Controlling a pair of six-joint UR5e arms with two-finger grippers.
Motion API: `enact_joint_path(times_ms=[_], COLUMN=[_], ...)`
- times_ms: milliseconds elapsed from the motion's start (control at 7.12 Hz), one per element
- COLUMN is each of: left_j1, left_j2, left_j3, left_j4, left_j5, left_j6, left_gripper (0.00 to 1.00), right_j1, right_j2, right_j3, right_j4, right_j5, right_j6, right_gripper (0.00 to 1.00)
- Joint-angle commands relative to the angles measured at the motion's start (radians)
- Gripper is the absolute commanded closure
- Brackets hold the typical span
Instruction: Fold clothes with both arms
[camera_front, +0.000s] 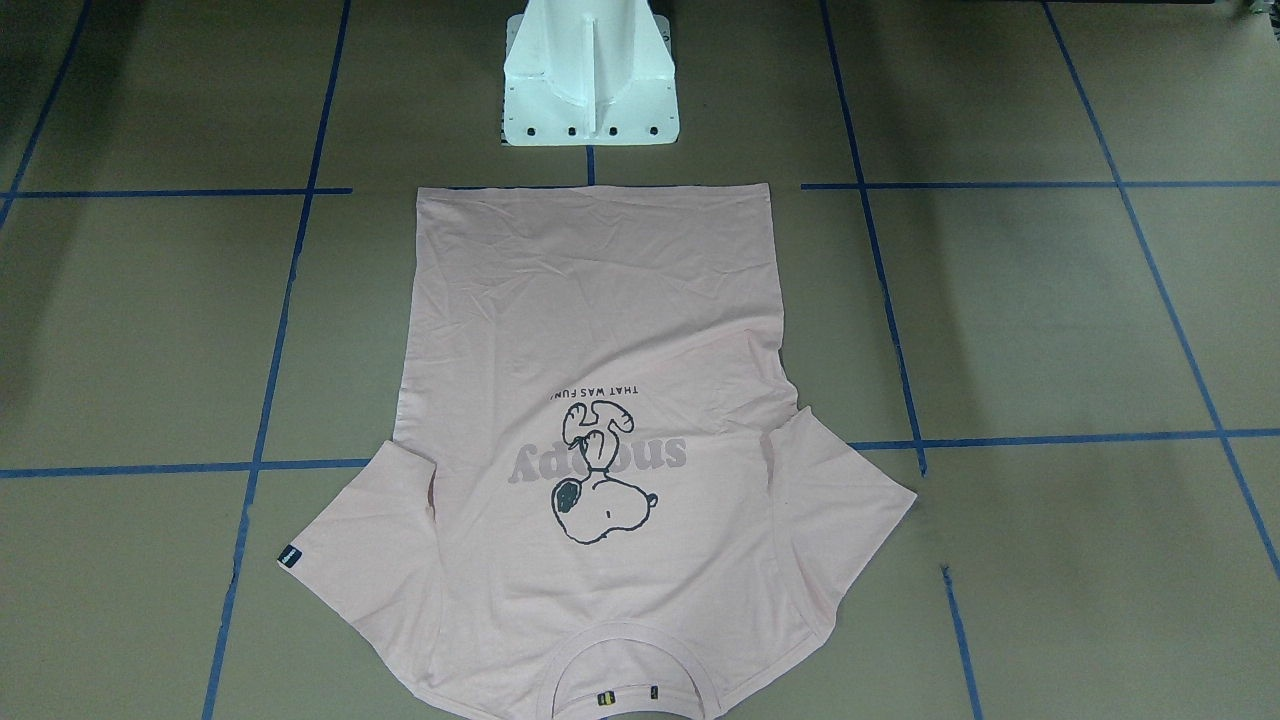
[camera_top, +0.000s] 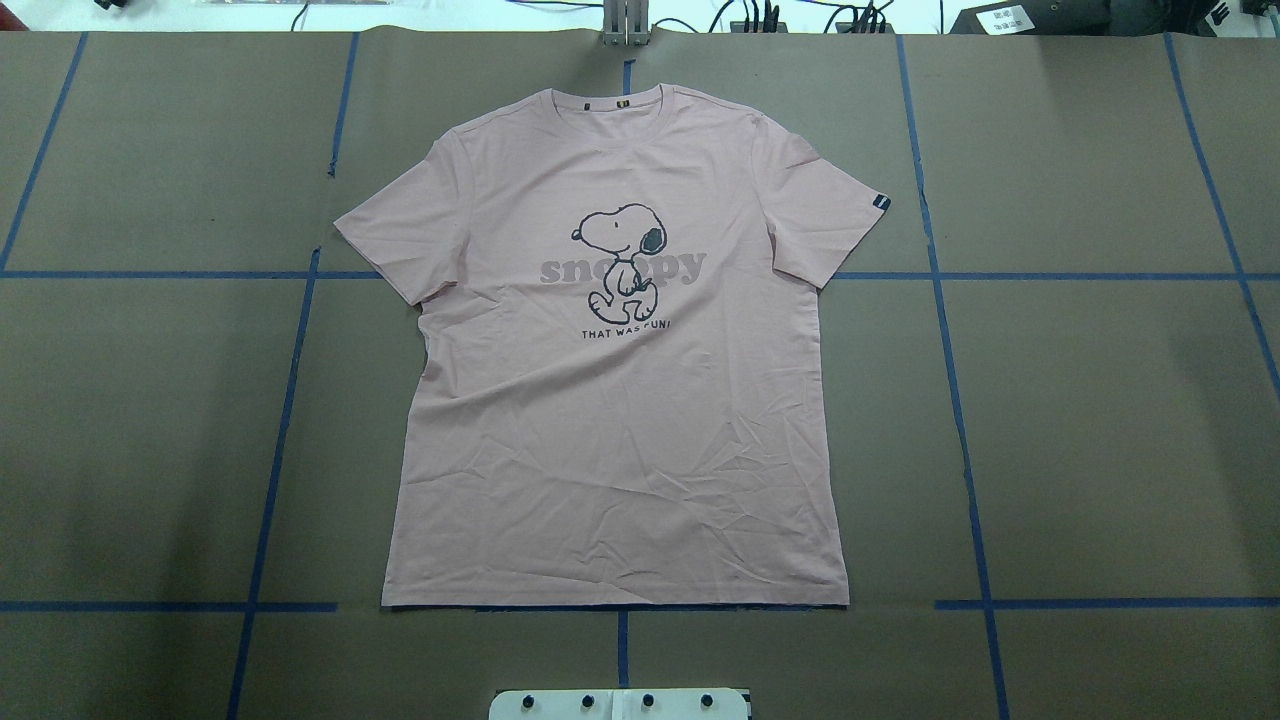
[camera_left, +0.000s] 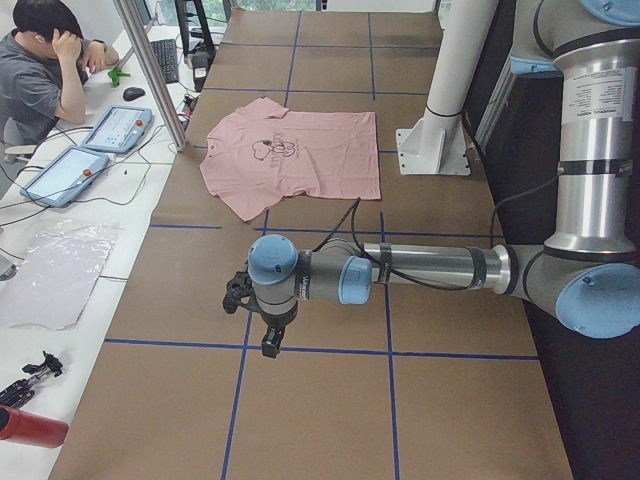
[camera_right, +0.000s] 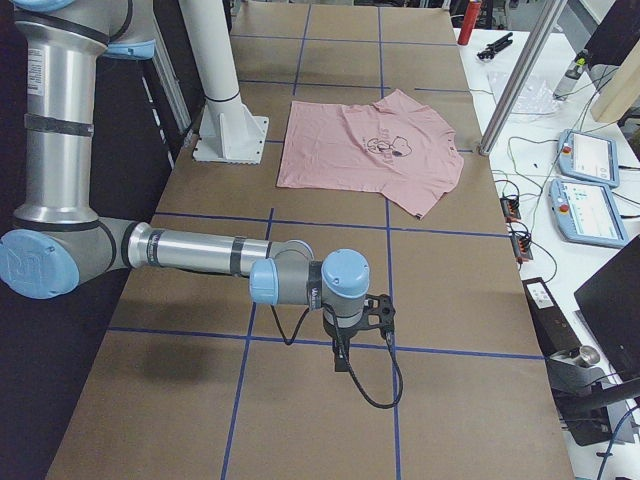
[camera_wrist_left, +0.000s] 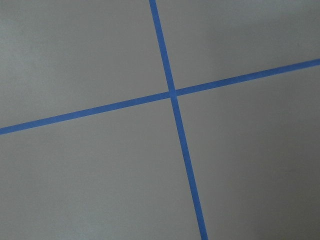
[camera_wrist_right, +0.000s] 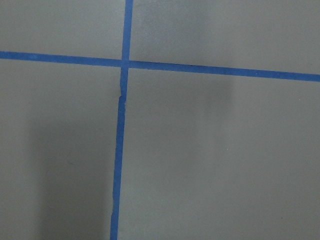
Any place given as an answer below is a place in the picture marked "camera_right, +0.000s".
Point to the orange black connector module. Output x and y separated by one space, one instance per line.
510 208

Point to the upper blue teach pendant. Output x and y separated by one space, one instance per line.
588 157

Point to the clear plastic bag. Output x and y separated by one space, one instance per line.
535 98

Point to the grey spray bottle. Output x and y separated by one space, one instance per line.
571 76

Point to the aluminium frame post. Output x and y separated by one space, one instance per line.
529 55

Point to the blue teach pendant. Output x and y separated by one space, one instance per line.
588 157
586 213

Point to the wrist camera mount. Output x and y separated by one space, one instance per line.
379 314

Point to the black folded tripod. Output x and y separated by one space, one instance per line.
492 49

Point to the black monitor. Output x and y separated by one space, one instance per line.
609 304

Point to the wooden beam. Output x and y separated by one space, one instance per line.
617 43

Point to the red cylinder bottle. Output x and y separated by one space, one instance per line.
469 21

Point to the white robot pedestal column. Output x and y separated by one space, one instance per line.
229 132

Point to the pink Snoopy t-shirt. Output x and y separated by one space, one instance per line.
396 147

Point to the black box with label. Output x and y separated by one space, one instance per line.
553 331

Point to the lower blue teach pendant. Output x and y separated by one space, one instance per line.
586 213

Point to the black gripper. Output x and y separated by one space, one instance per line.
338 334

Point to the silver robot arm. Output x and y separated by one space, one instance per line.
60 242

